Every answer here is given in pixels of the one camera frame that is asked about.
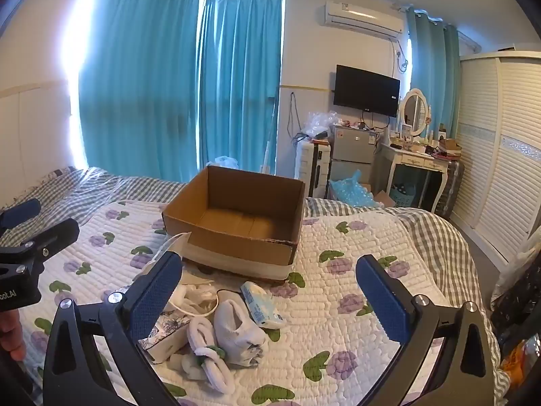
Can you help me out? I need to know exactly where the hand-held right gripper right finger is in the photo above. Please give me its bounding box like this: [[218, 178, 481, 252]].
[[355, 255, 497, 406]]

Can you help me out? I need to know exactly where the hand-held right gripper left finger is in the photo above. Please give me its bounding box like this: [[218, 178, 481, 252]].
[[44, 251, 183, 406]]

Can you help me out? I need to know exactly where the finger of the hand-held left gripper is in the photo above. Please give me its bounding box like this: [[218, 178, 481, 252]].
[[0, 219, 81, 260], [0, 198, 42, 238]]

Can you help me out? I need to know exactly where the white sock green band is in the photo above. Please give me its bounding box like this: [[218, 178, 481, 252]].
[[182, 317, 232, 394]]

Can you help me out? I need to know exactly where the white sock pair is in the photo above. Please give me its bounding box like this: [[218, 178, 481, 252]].
[[213, 299, 268, 366]]

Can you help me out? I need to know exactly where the blue white tissue pack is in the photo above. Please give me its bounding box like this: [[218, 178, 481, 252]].
[[240, 281, 285, 330]]

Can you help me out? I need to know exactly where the brown cardboard box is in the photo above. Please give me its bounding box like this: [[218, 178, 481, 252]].
[[162, 166, 306, 282]]

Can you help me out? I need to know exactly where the person's left hand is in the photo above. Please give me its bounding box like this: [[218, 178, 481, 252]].
[[0, 310, 26, 362]]

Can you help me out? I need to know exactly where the white floral quilt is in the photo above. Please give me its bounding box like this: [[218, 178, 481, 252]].
[[0, 199, 501, 406]]

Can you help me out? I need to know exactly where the white headboard panel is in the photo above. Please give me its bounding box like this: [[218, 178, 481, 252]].
[[0, 80, 83, 204]]

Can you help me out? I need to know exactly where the white floral bedspread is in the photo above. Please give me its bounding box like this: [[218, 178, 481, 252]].
[[0, 166, 514, 406]]

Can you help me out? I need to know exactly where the small cardboard box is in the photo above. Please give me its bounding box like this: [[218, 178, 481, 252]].
[[372, 186, 398, 208]]

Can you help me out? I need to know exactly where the teal storage basket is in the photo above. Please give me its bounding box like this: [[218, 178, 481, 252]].
[[389, 184, 419, 206]]

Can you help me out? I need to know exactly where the blue plastic bag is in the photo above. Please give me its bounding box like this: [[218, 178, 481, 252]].
[[329, 169, 383, 208]]

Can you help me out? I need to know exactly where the dark suitcase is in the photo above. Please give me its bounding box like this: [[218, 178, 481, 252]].
[[435, 158, 465, 221]]

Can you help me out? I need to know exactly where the dark floral cloth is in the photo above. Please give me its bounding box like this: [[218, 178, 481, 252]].
[[492, 258, 541, 347]]

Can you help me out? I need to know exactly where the white dressing table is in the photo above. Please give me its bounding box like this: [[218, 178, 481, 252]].
[[380, 139, 453, 214]]

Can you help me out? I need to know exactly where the white plastic bag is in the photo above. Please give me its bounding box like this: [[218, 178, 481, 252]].
[[206, 156, 239, 172]]

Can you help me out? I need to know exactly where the silver mini fridge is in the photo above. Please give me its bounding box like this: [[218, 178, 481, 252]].
[[329, 125, 379, 197]]

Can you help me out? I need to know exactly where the orange bag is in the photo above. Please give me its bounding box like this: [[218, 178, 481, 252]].
[[503, 338, 541, 390]]

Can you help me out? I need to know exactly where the white suitcase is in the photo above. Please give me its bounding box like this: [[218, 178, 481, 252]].
[[295, 139, 331, 197]]

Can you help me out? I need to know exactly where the brown box on dresser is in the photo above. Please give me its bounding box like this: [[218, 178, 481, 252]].
[[440, 137, 462, 157]]

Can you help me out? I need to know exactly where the wide teal curtain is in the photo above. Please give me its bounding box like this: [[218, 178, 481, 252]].
[[78, 0, 201, 180]]

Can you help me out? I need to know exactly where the white louvred wardrobe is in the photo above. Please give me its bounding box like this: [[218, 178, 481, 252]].
[[449, 51, 541, 271]]

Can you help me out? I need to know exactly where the clear plastic bag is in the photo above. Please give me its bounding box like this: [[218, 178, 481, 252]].
[[302, 110, 339, 138]]

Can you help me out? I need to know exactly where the white oval vanity mirror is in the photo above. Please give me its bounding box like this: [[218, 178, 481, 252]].
[[399, 88, 432, 138]]

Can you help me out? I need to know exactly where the narrow teal curtain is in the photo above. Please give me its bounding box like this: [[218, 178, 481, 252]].
[[196, 0, 284, 174]]

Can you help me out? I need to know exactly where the teal curtain beside wardrobe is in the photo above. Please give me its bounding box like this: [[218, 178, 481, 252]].
[[406, 8, 461, 136]]

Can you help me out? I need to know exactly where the white air conditioner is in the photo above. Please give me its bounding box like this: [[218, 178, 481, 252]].
[[323, 1, 404, 38]]

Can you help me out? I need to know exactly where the black wall television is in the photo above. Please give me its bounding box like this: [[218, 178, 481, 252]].
[[333, 64, 401, 118]]

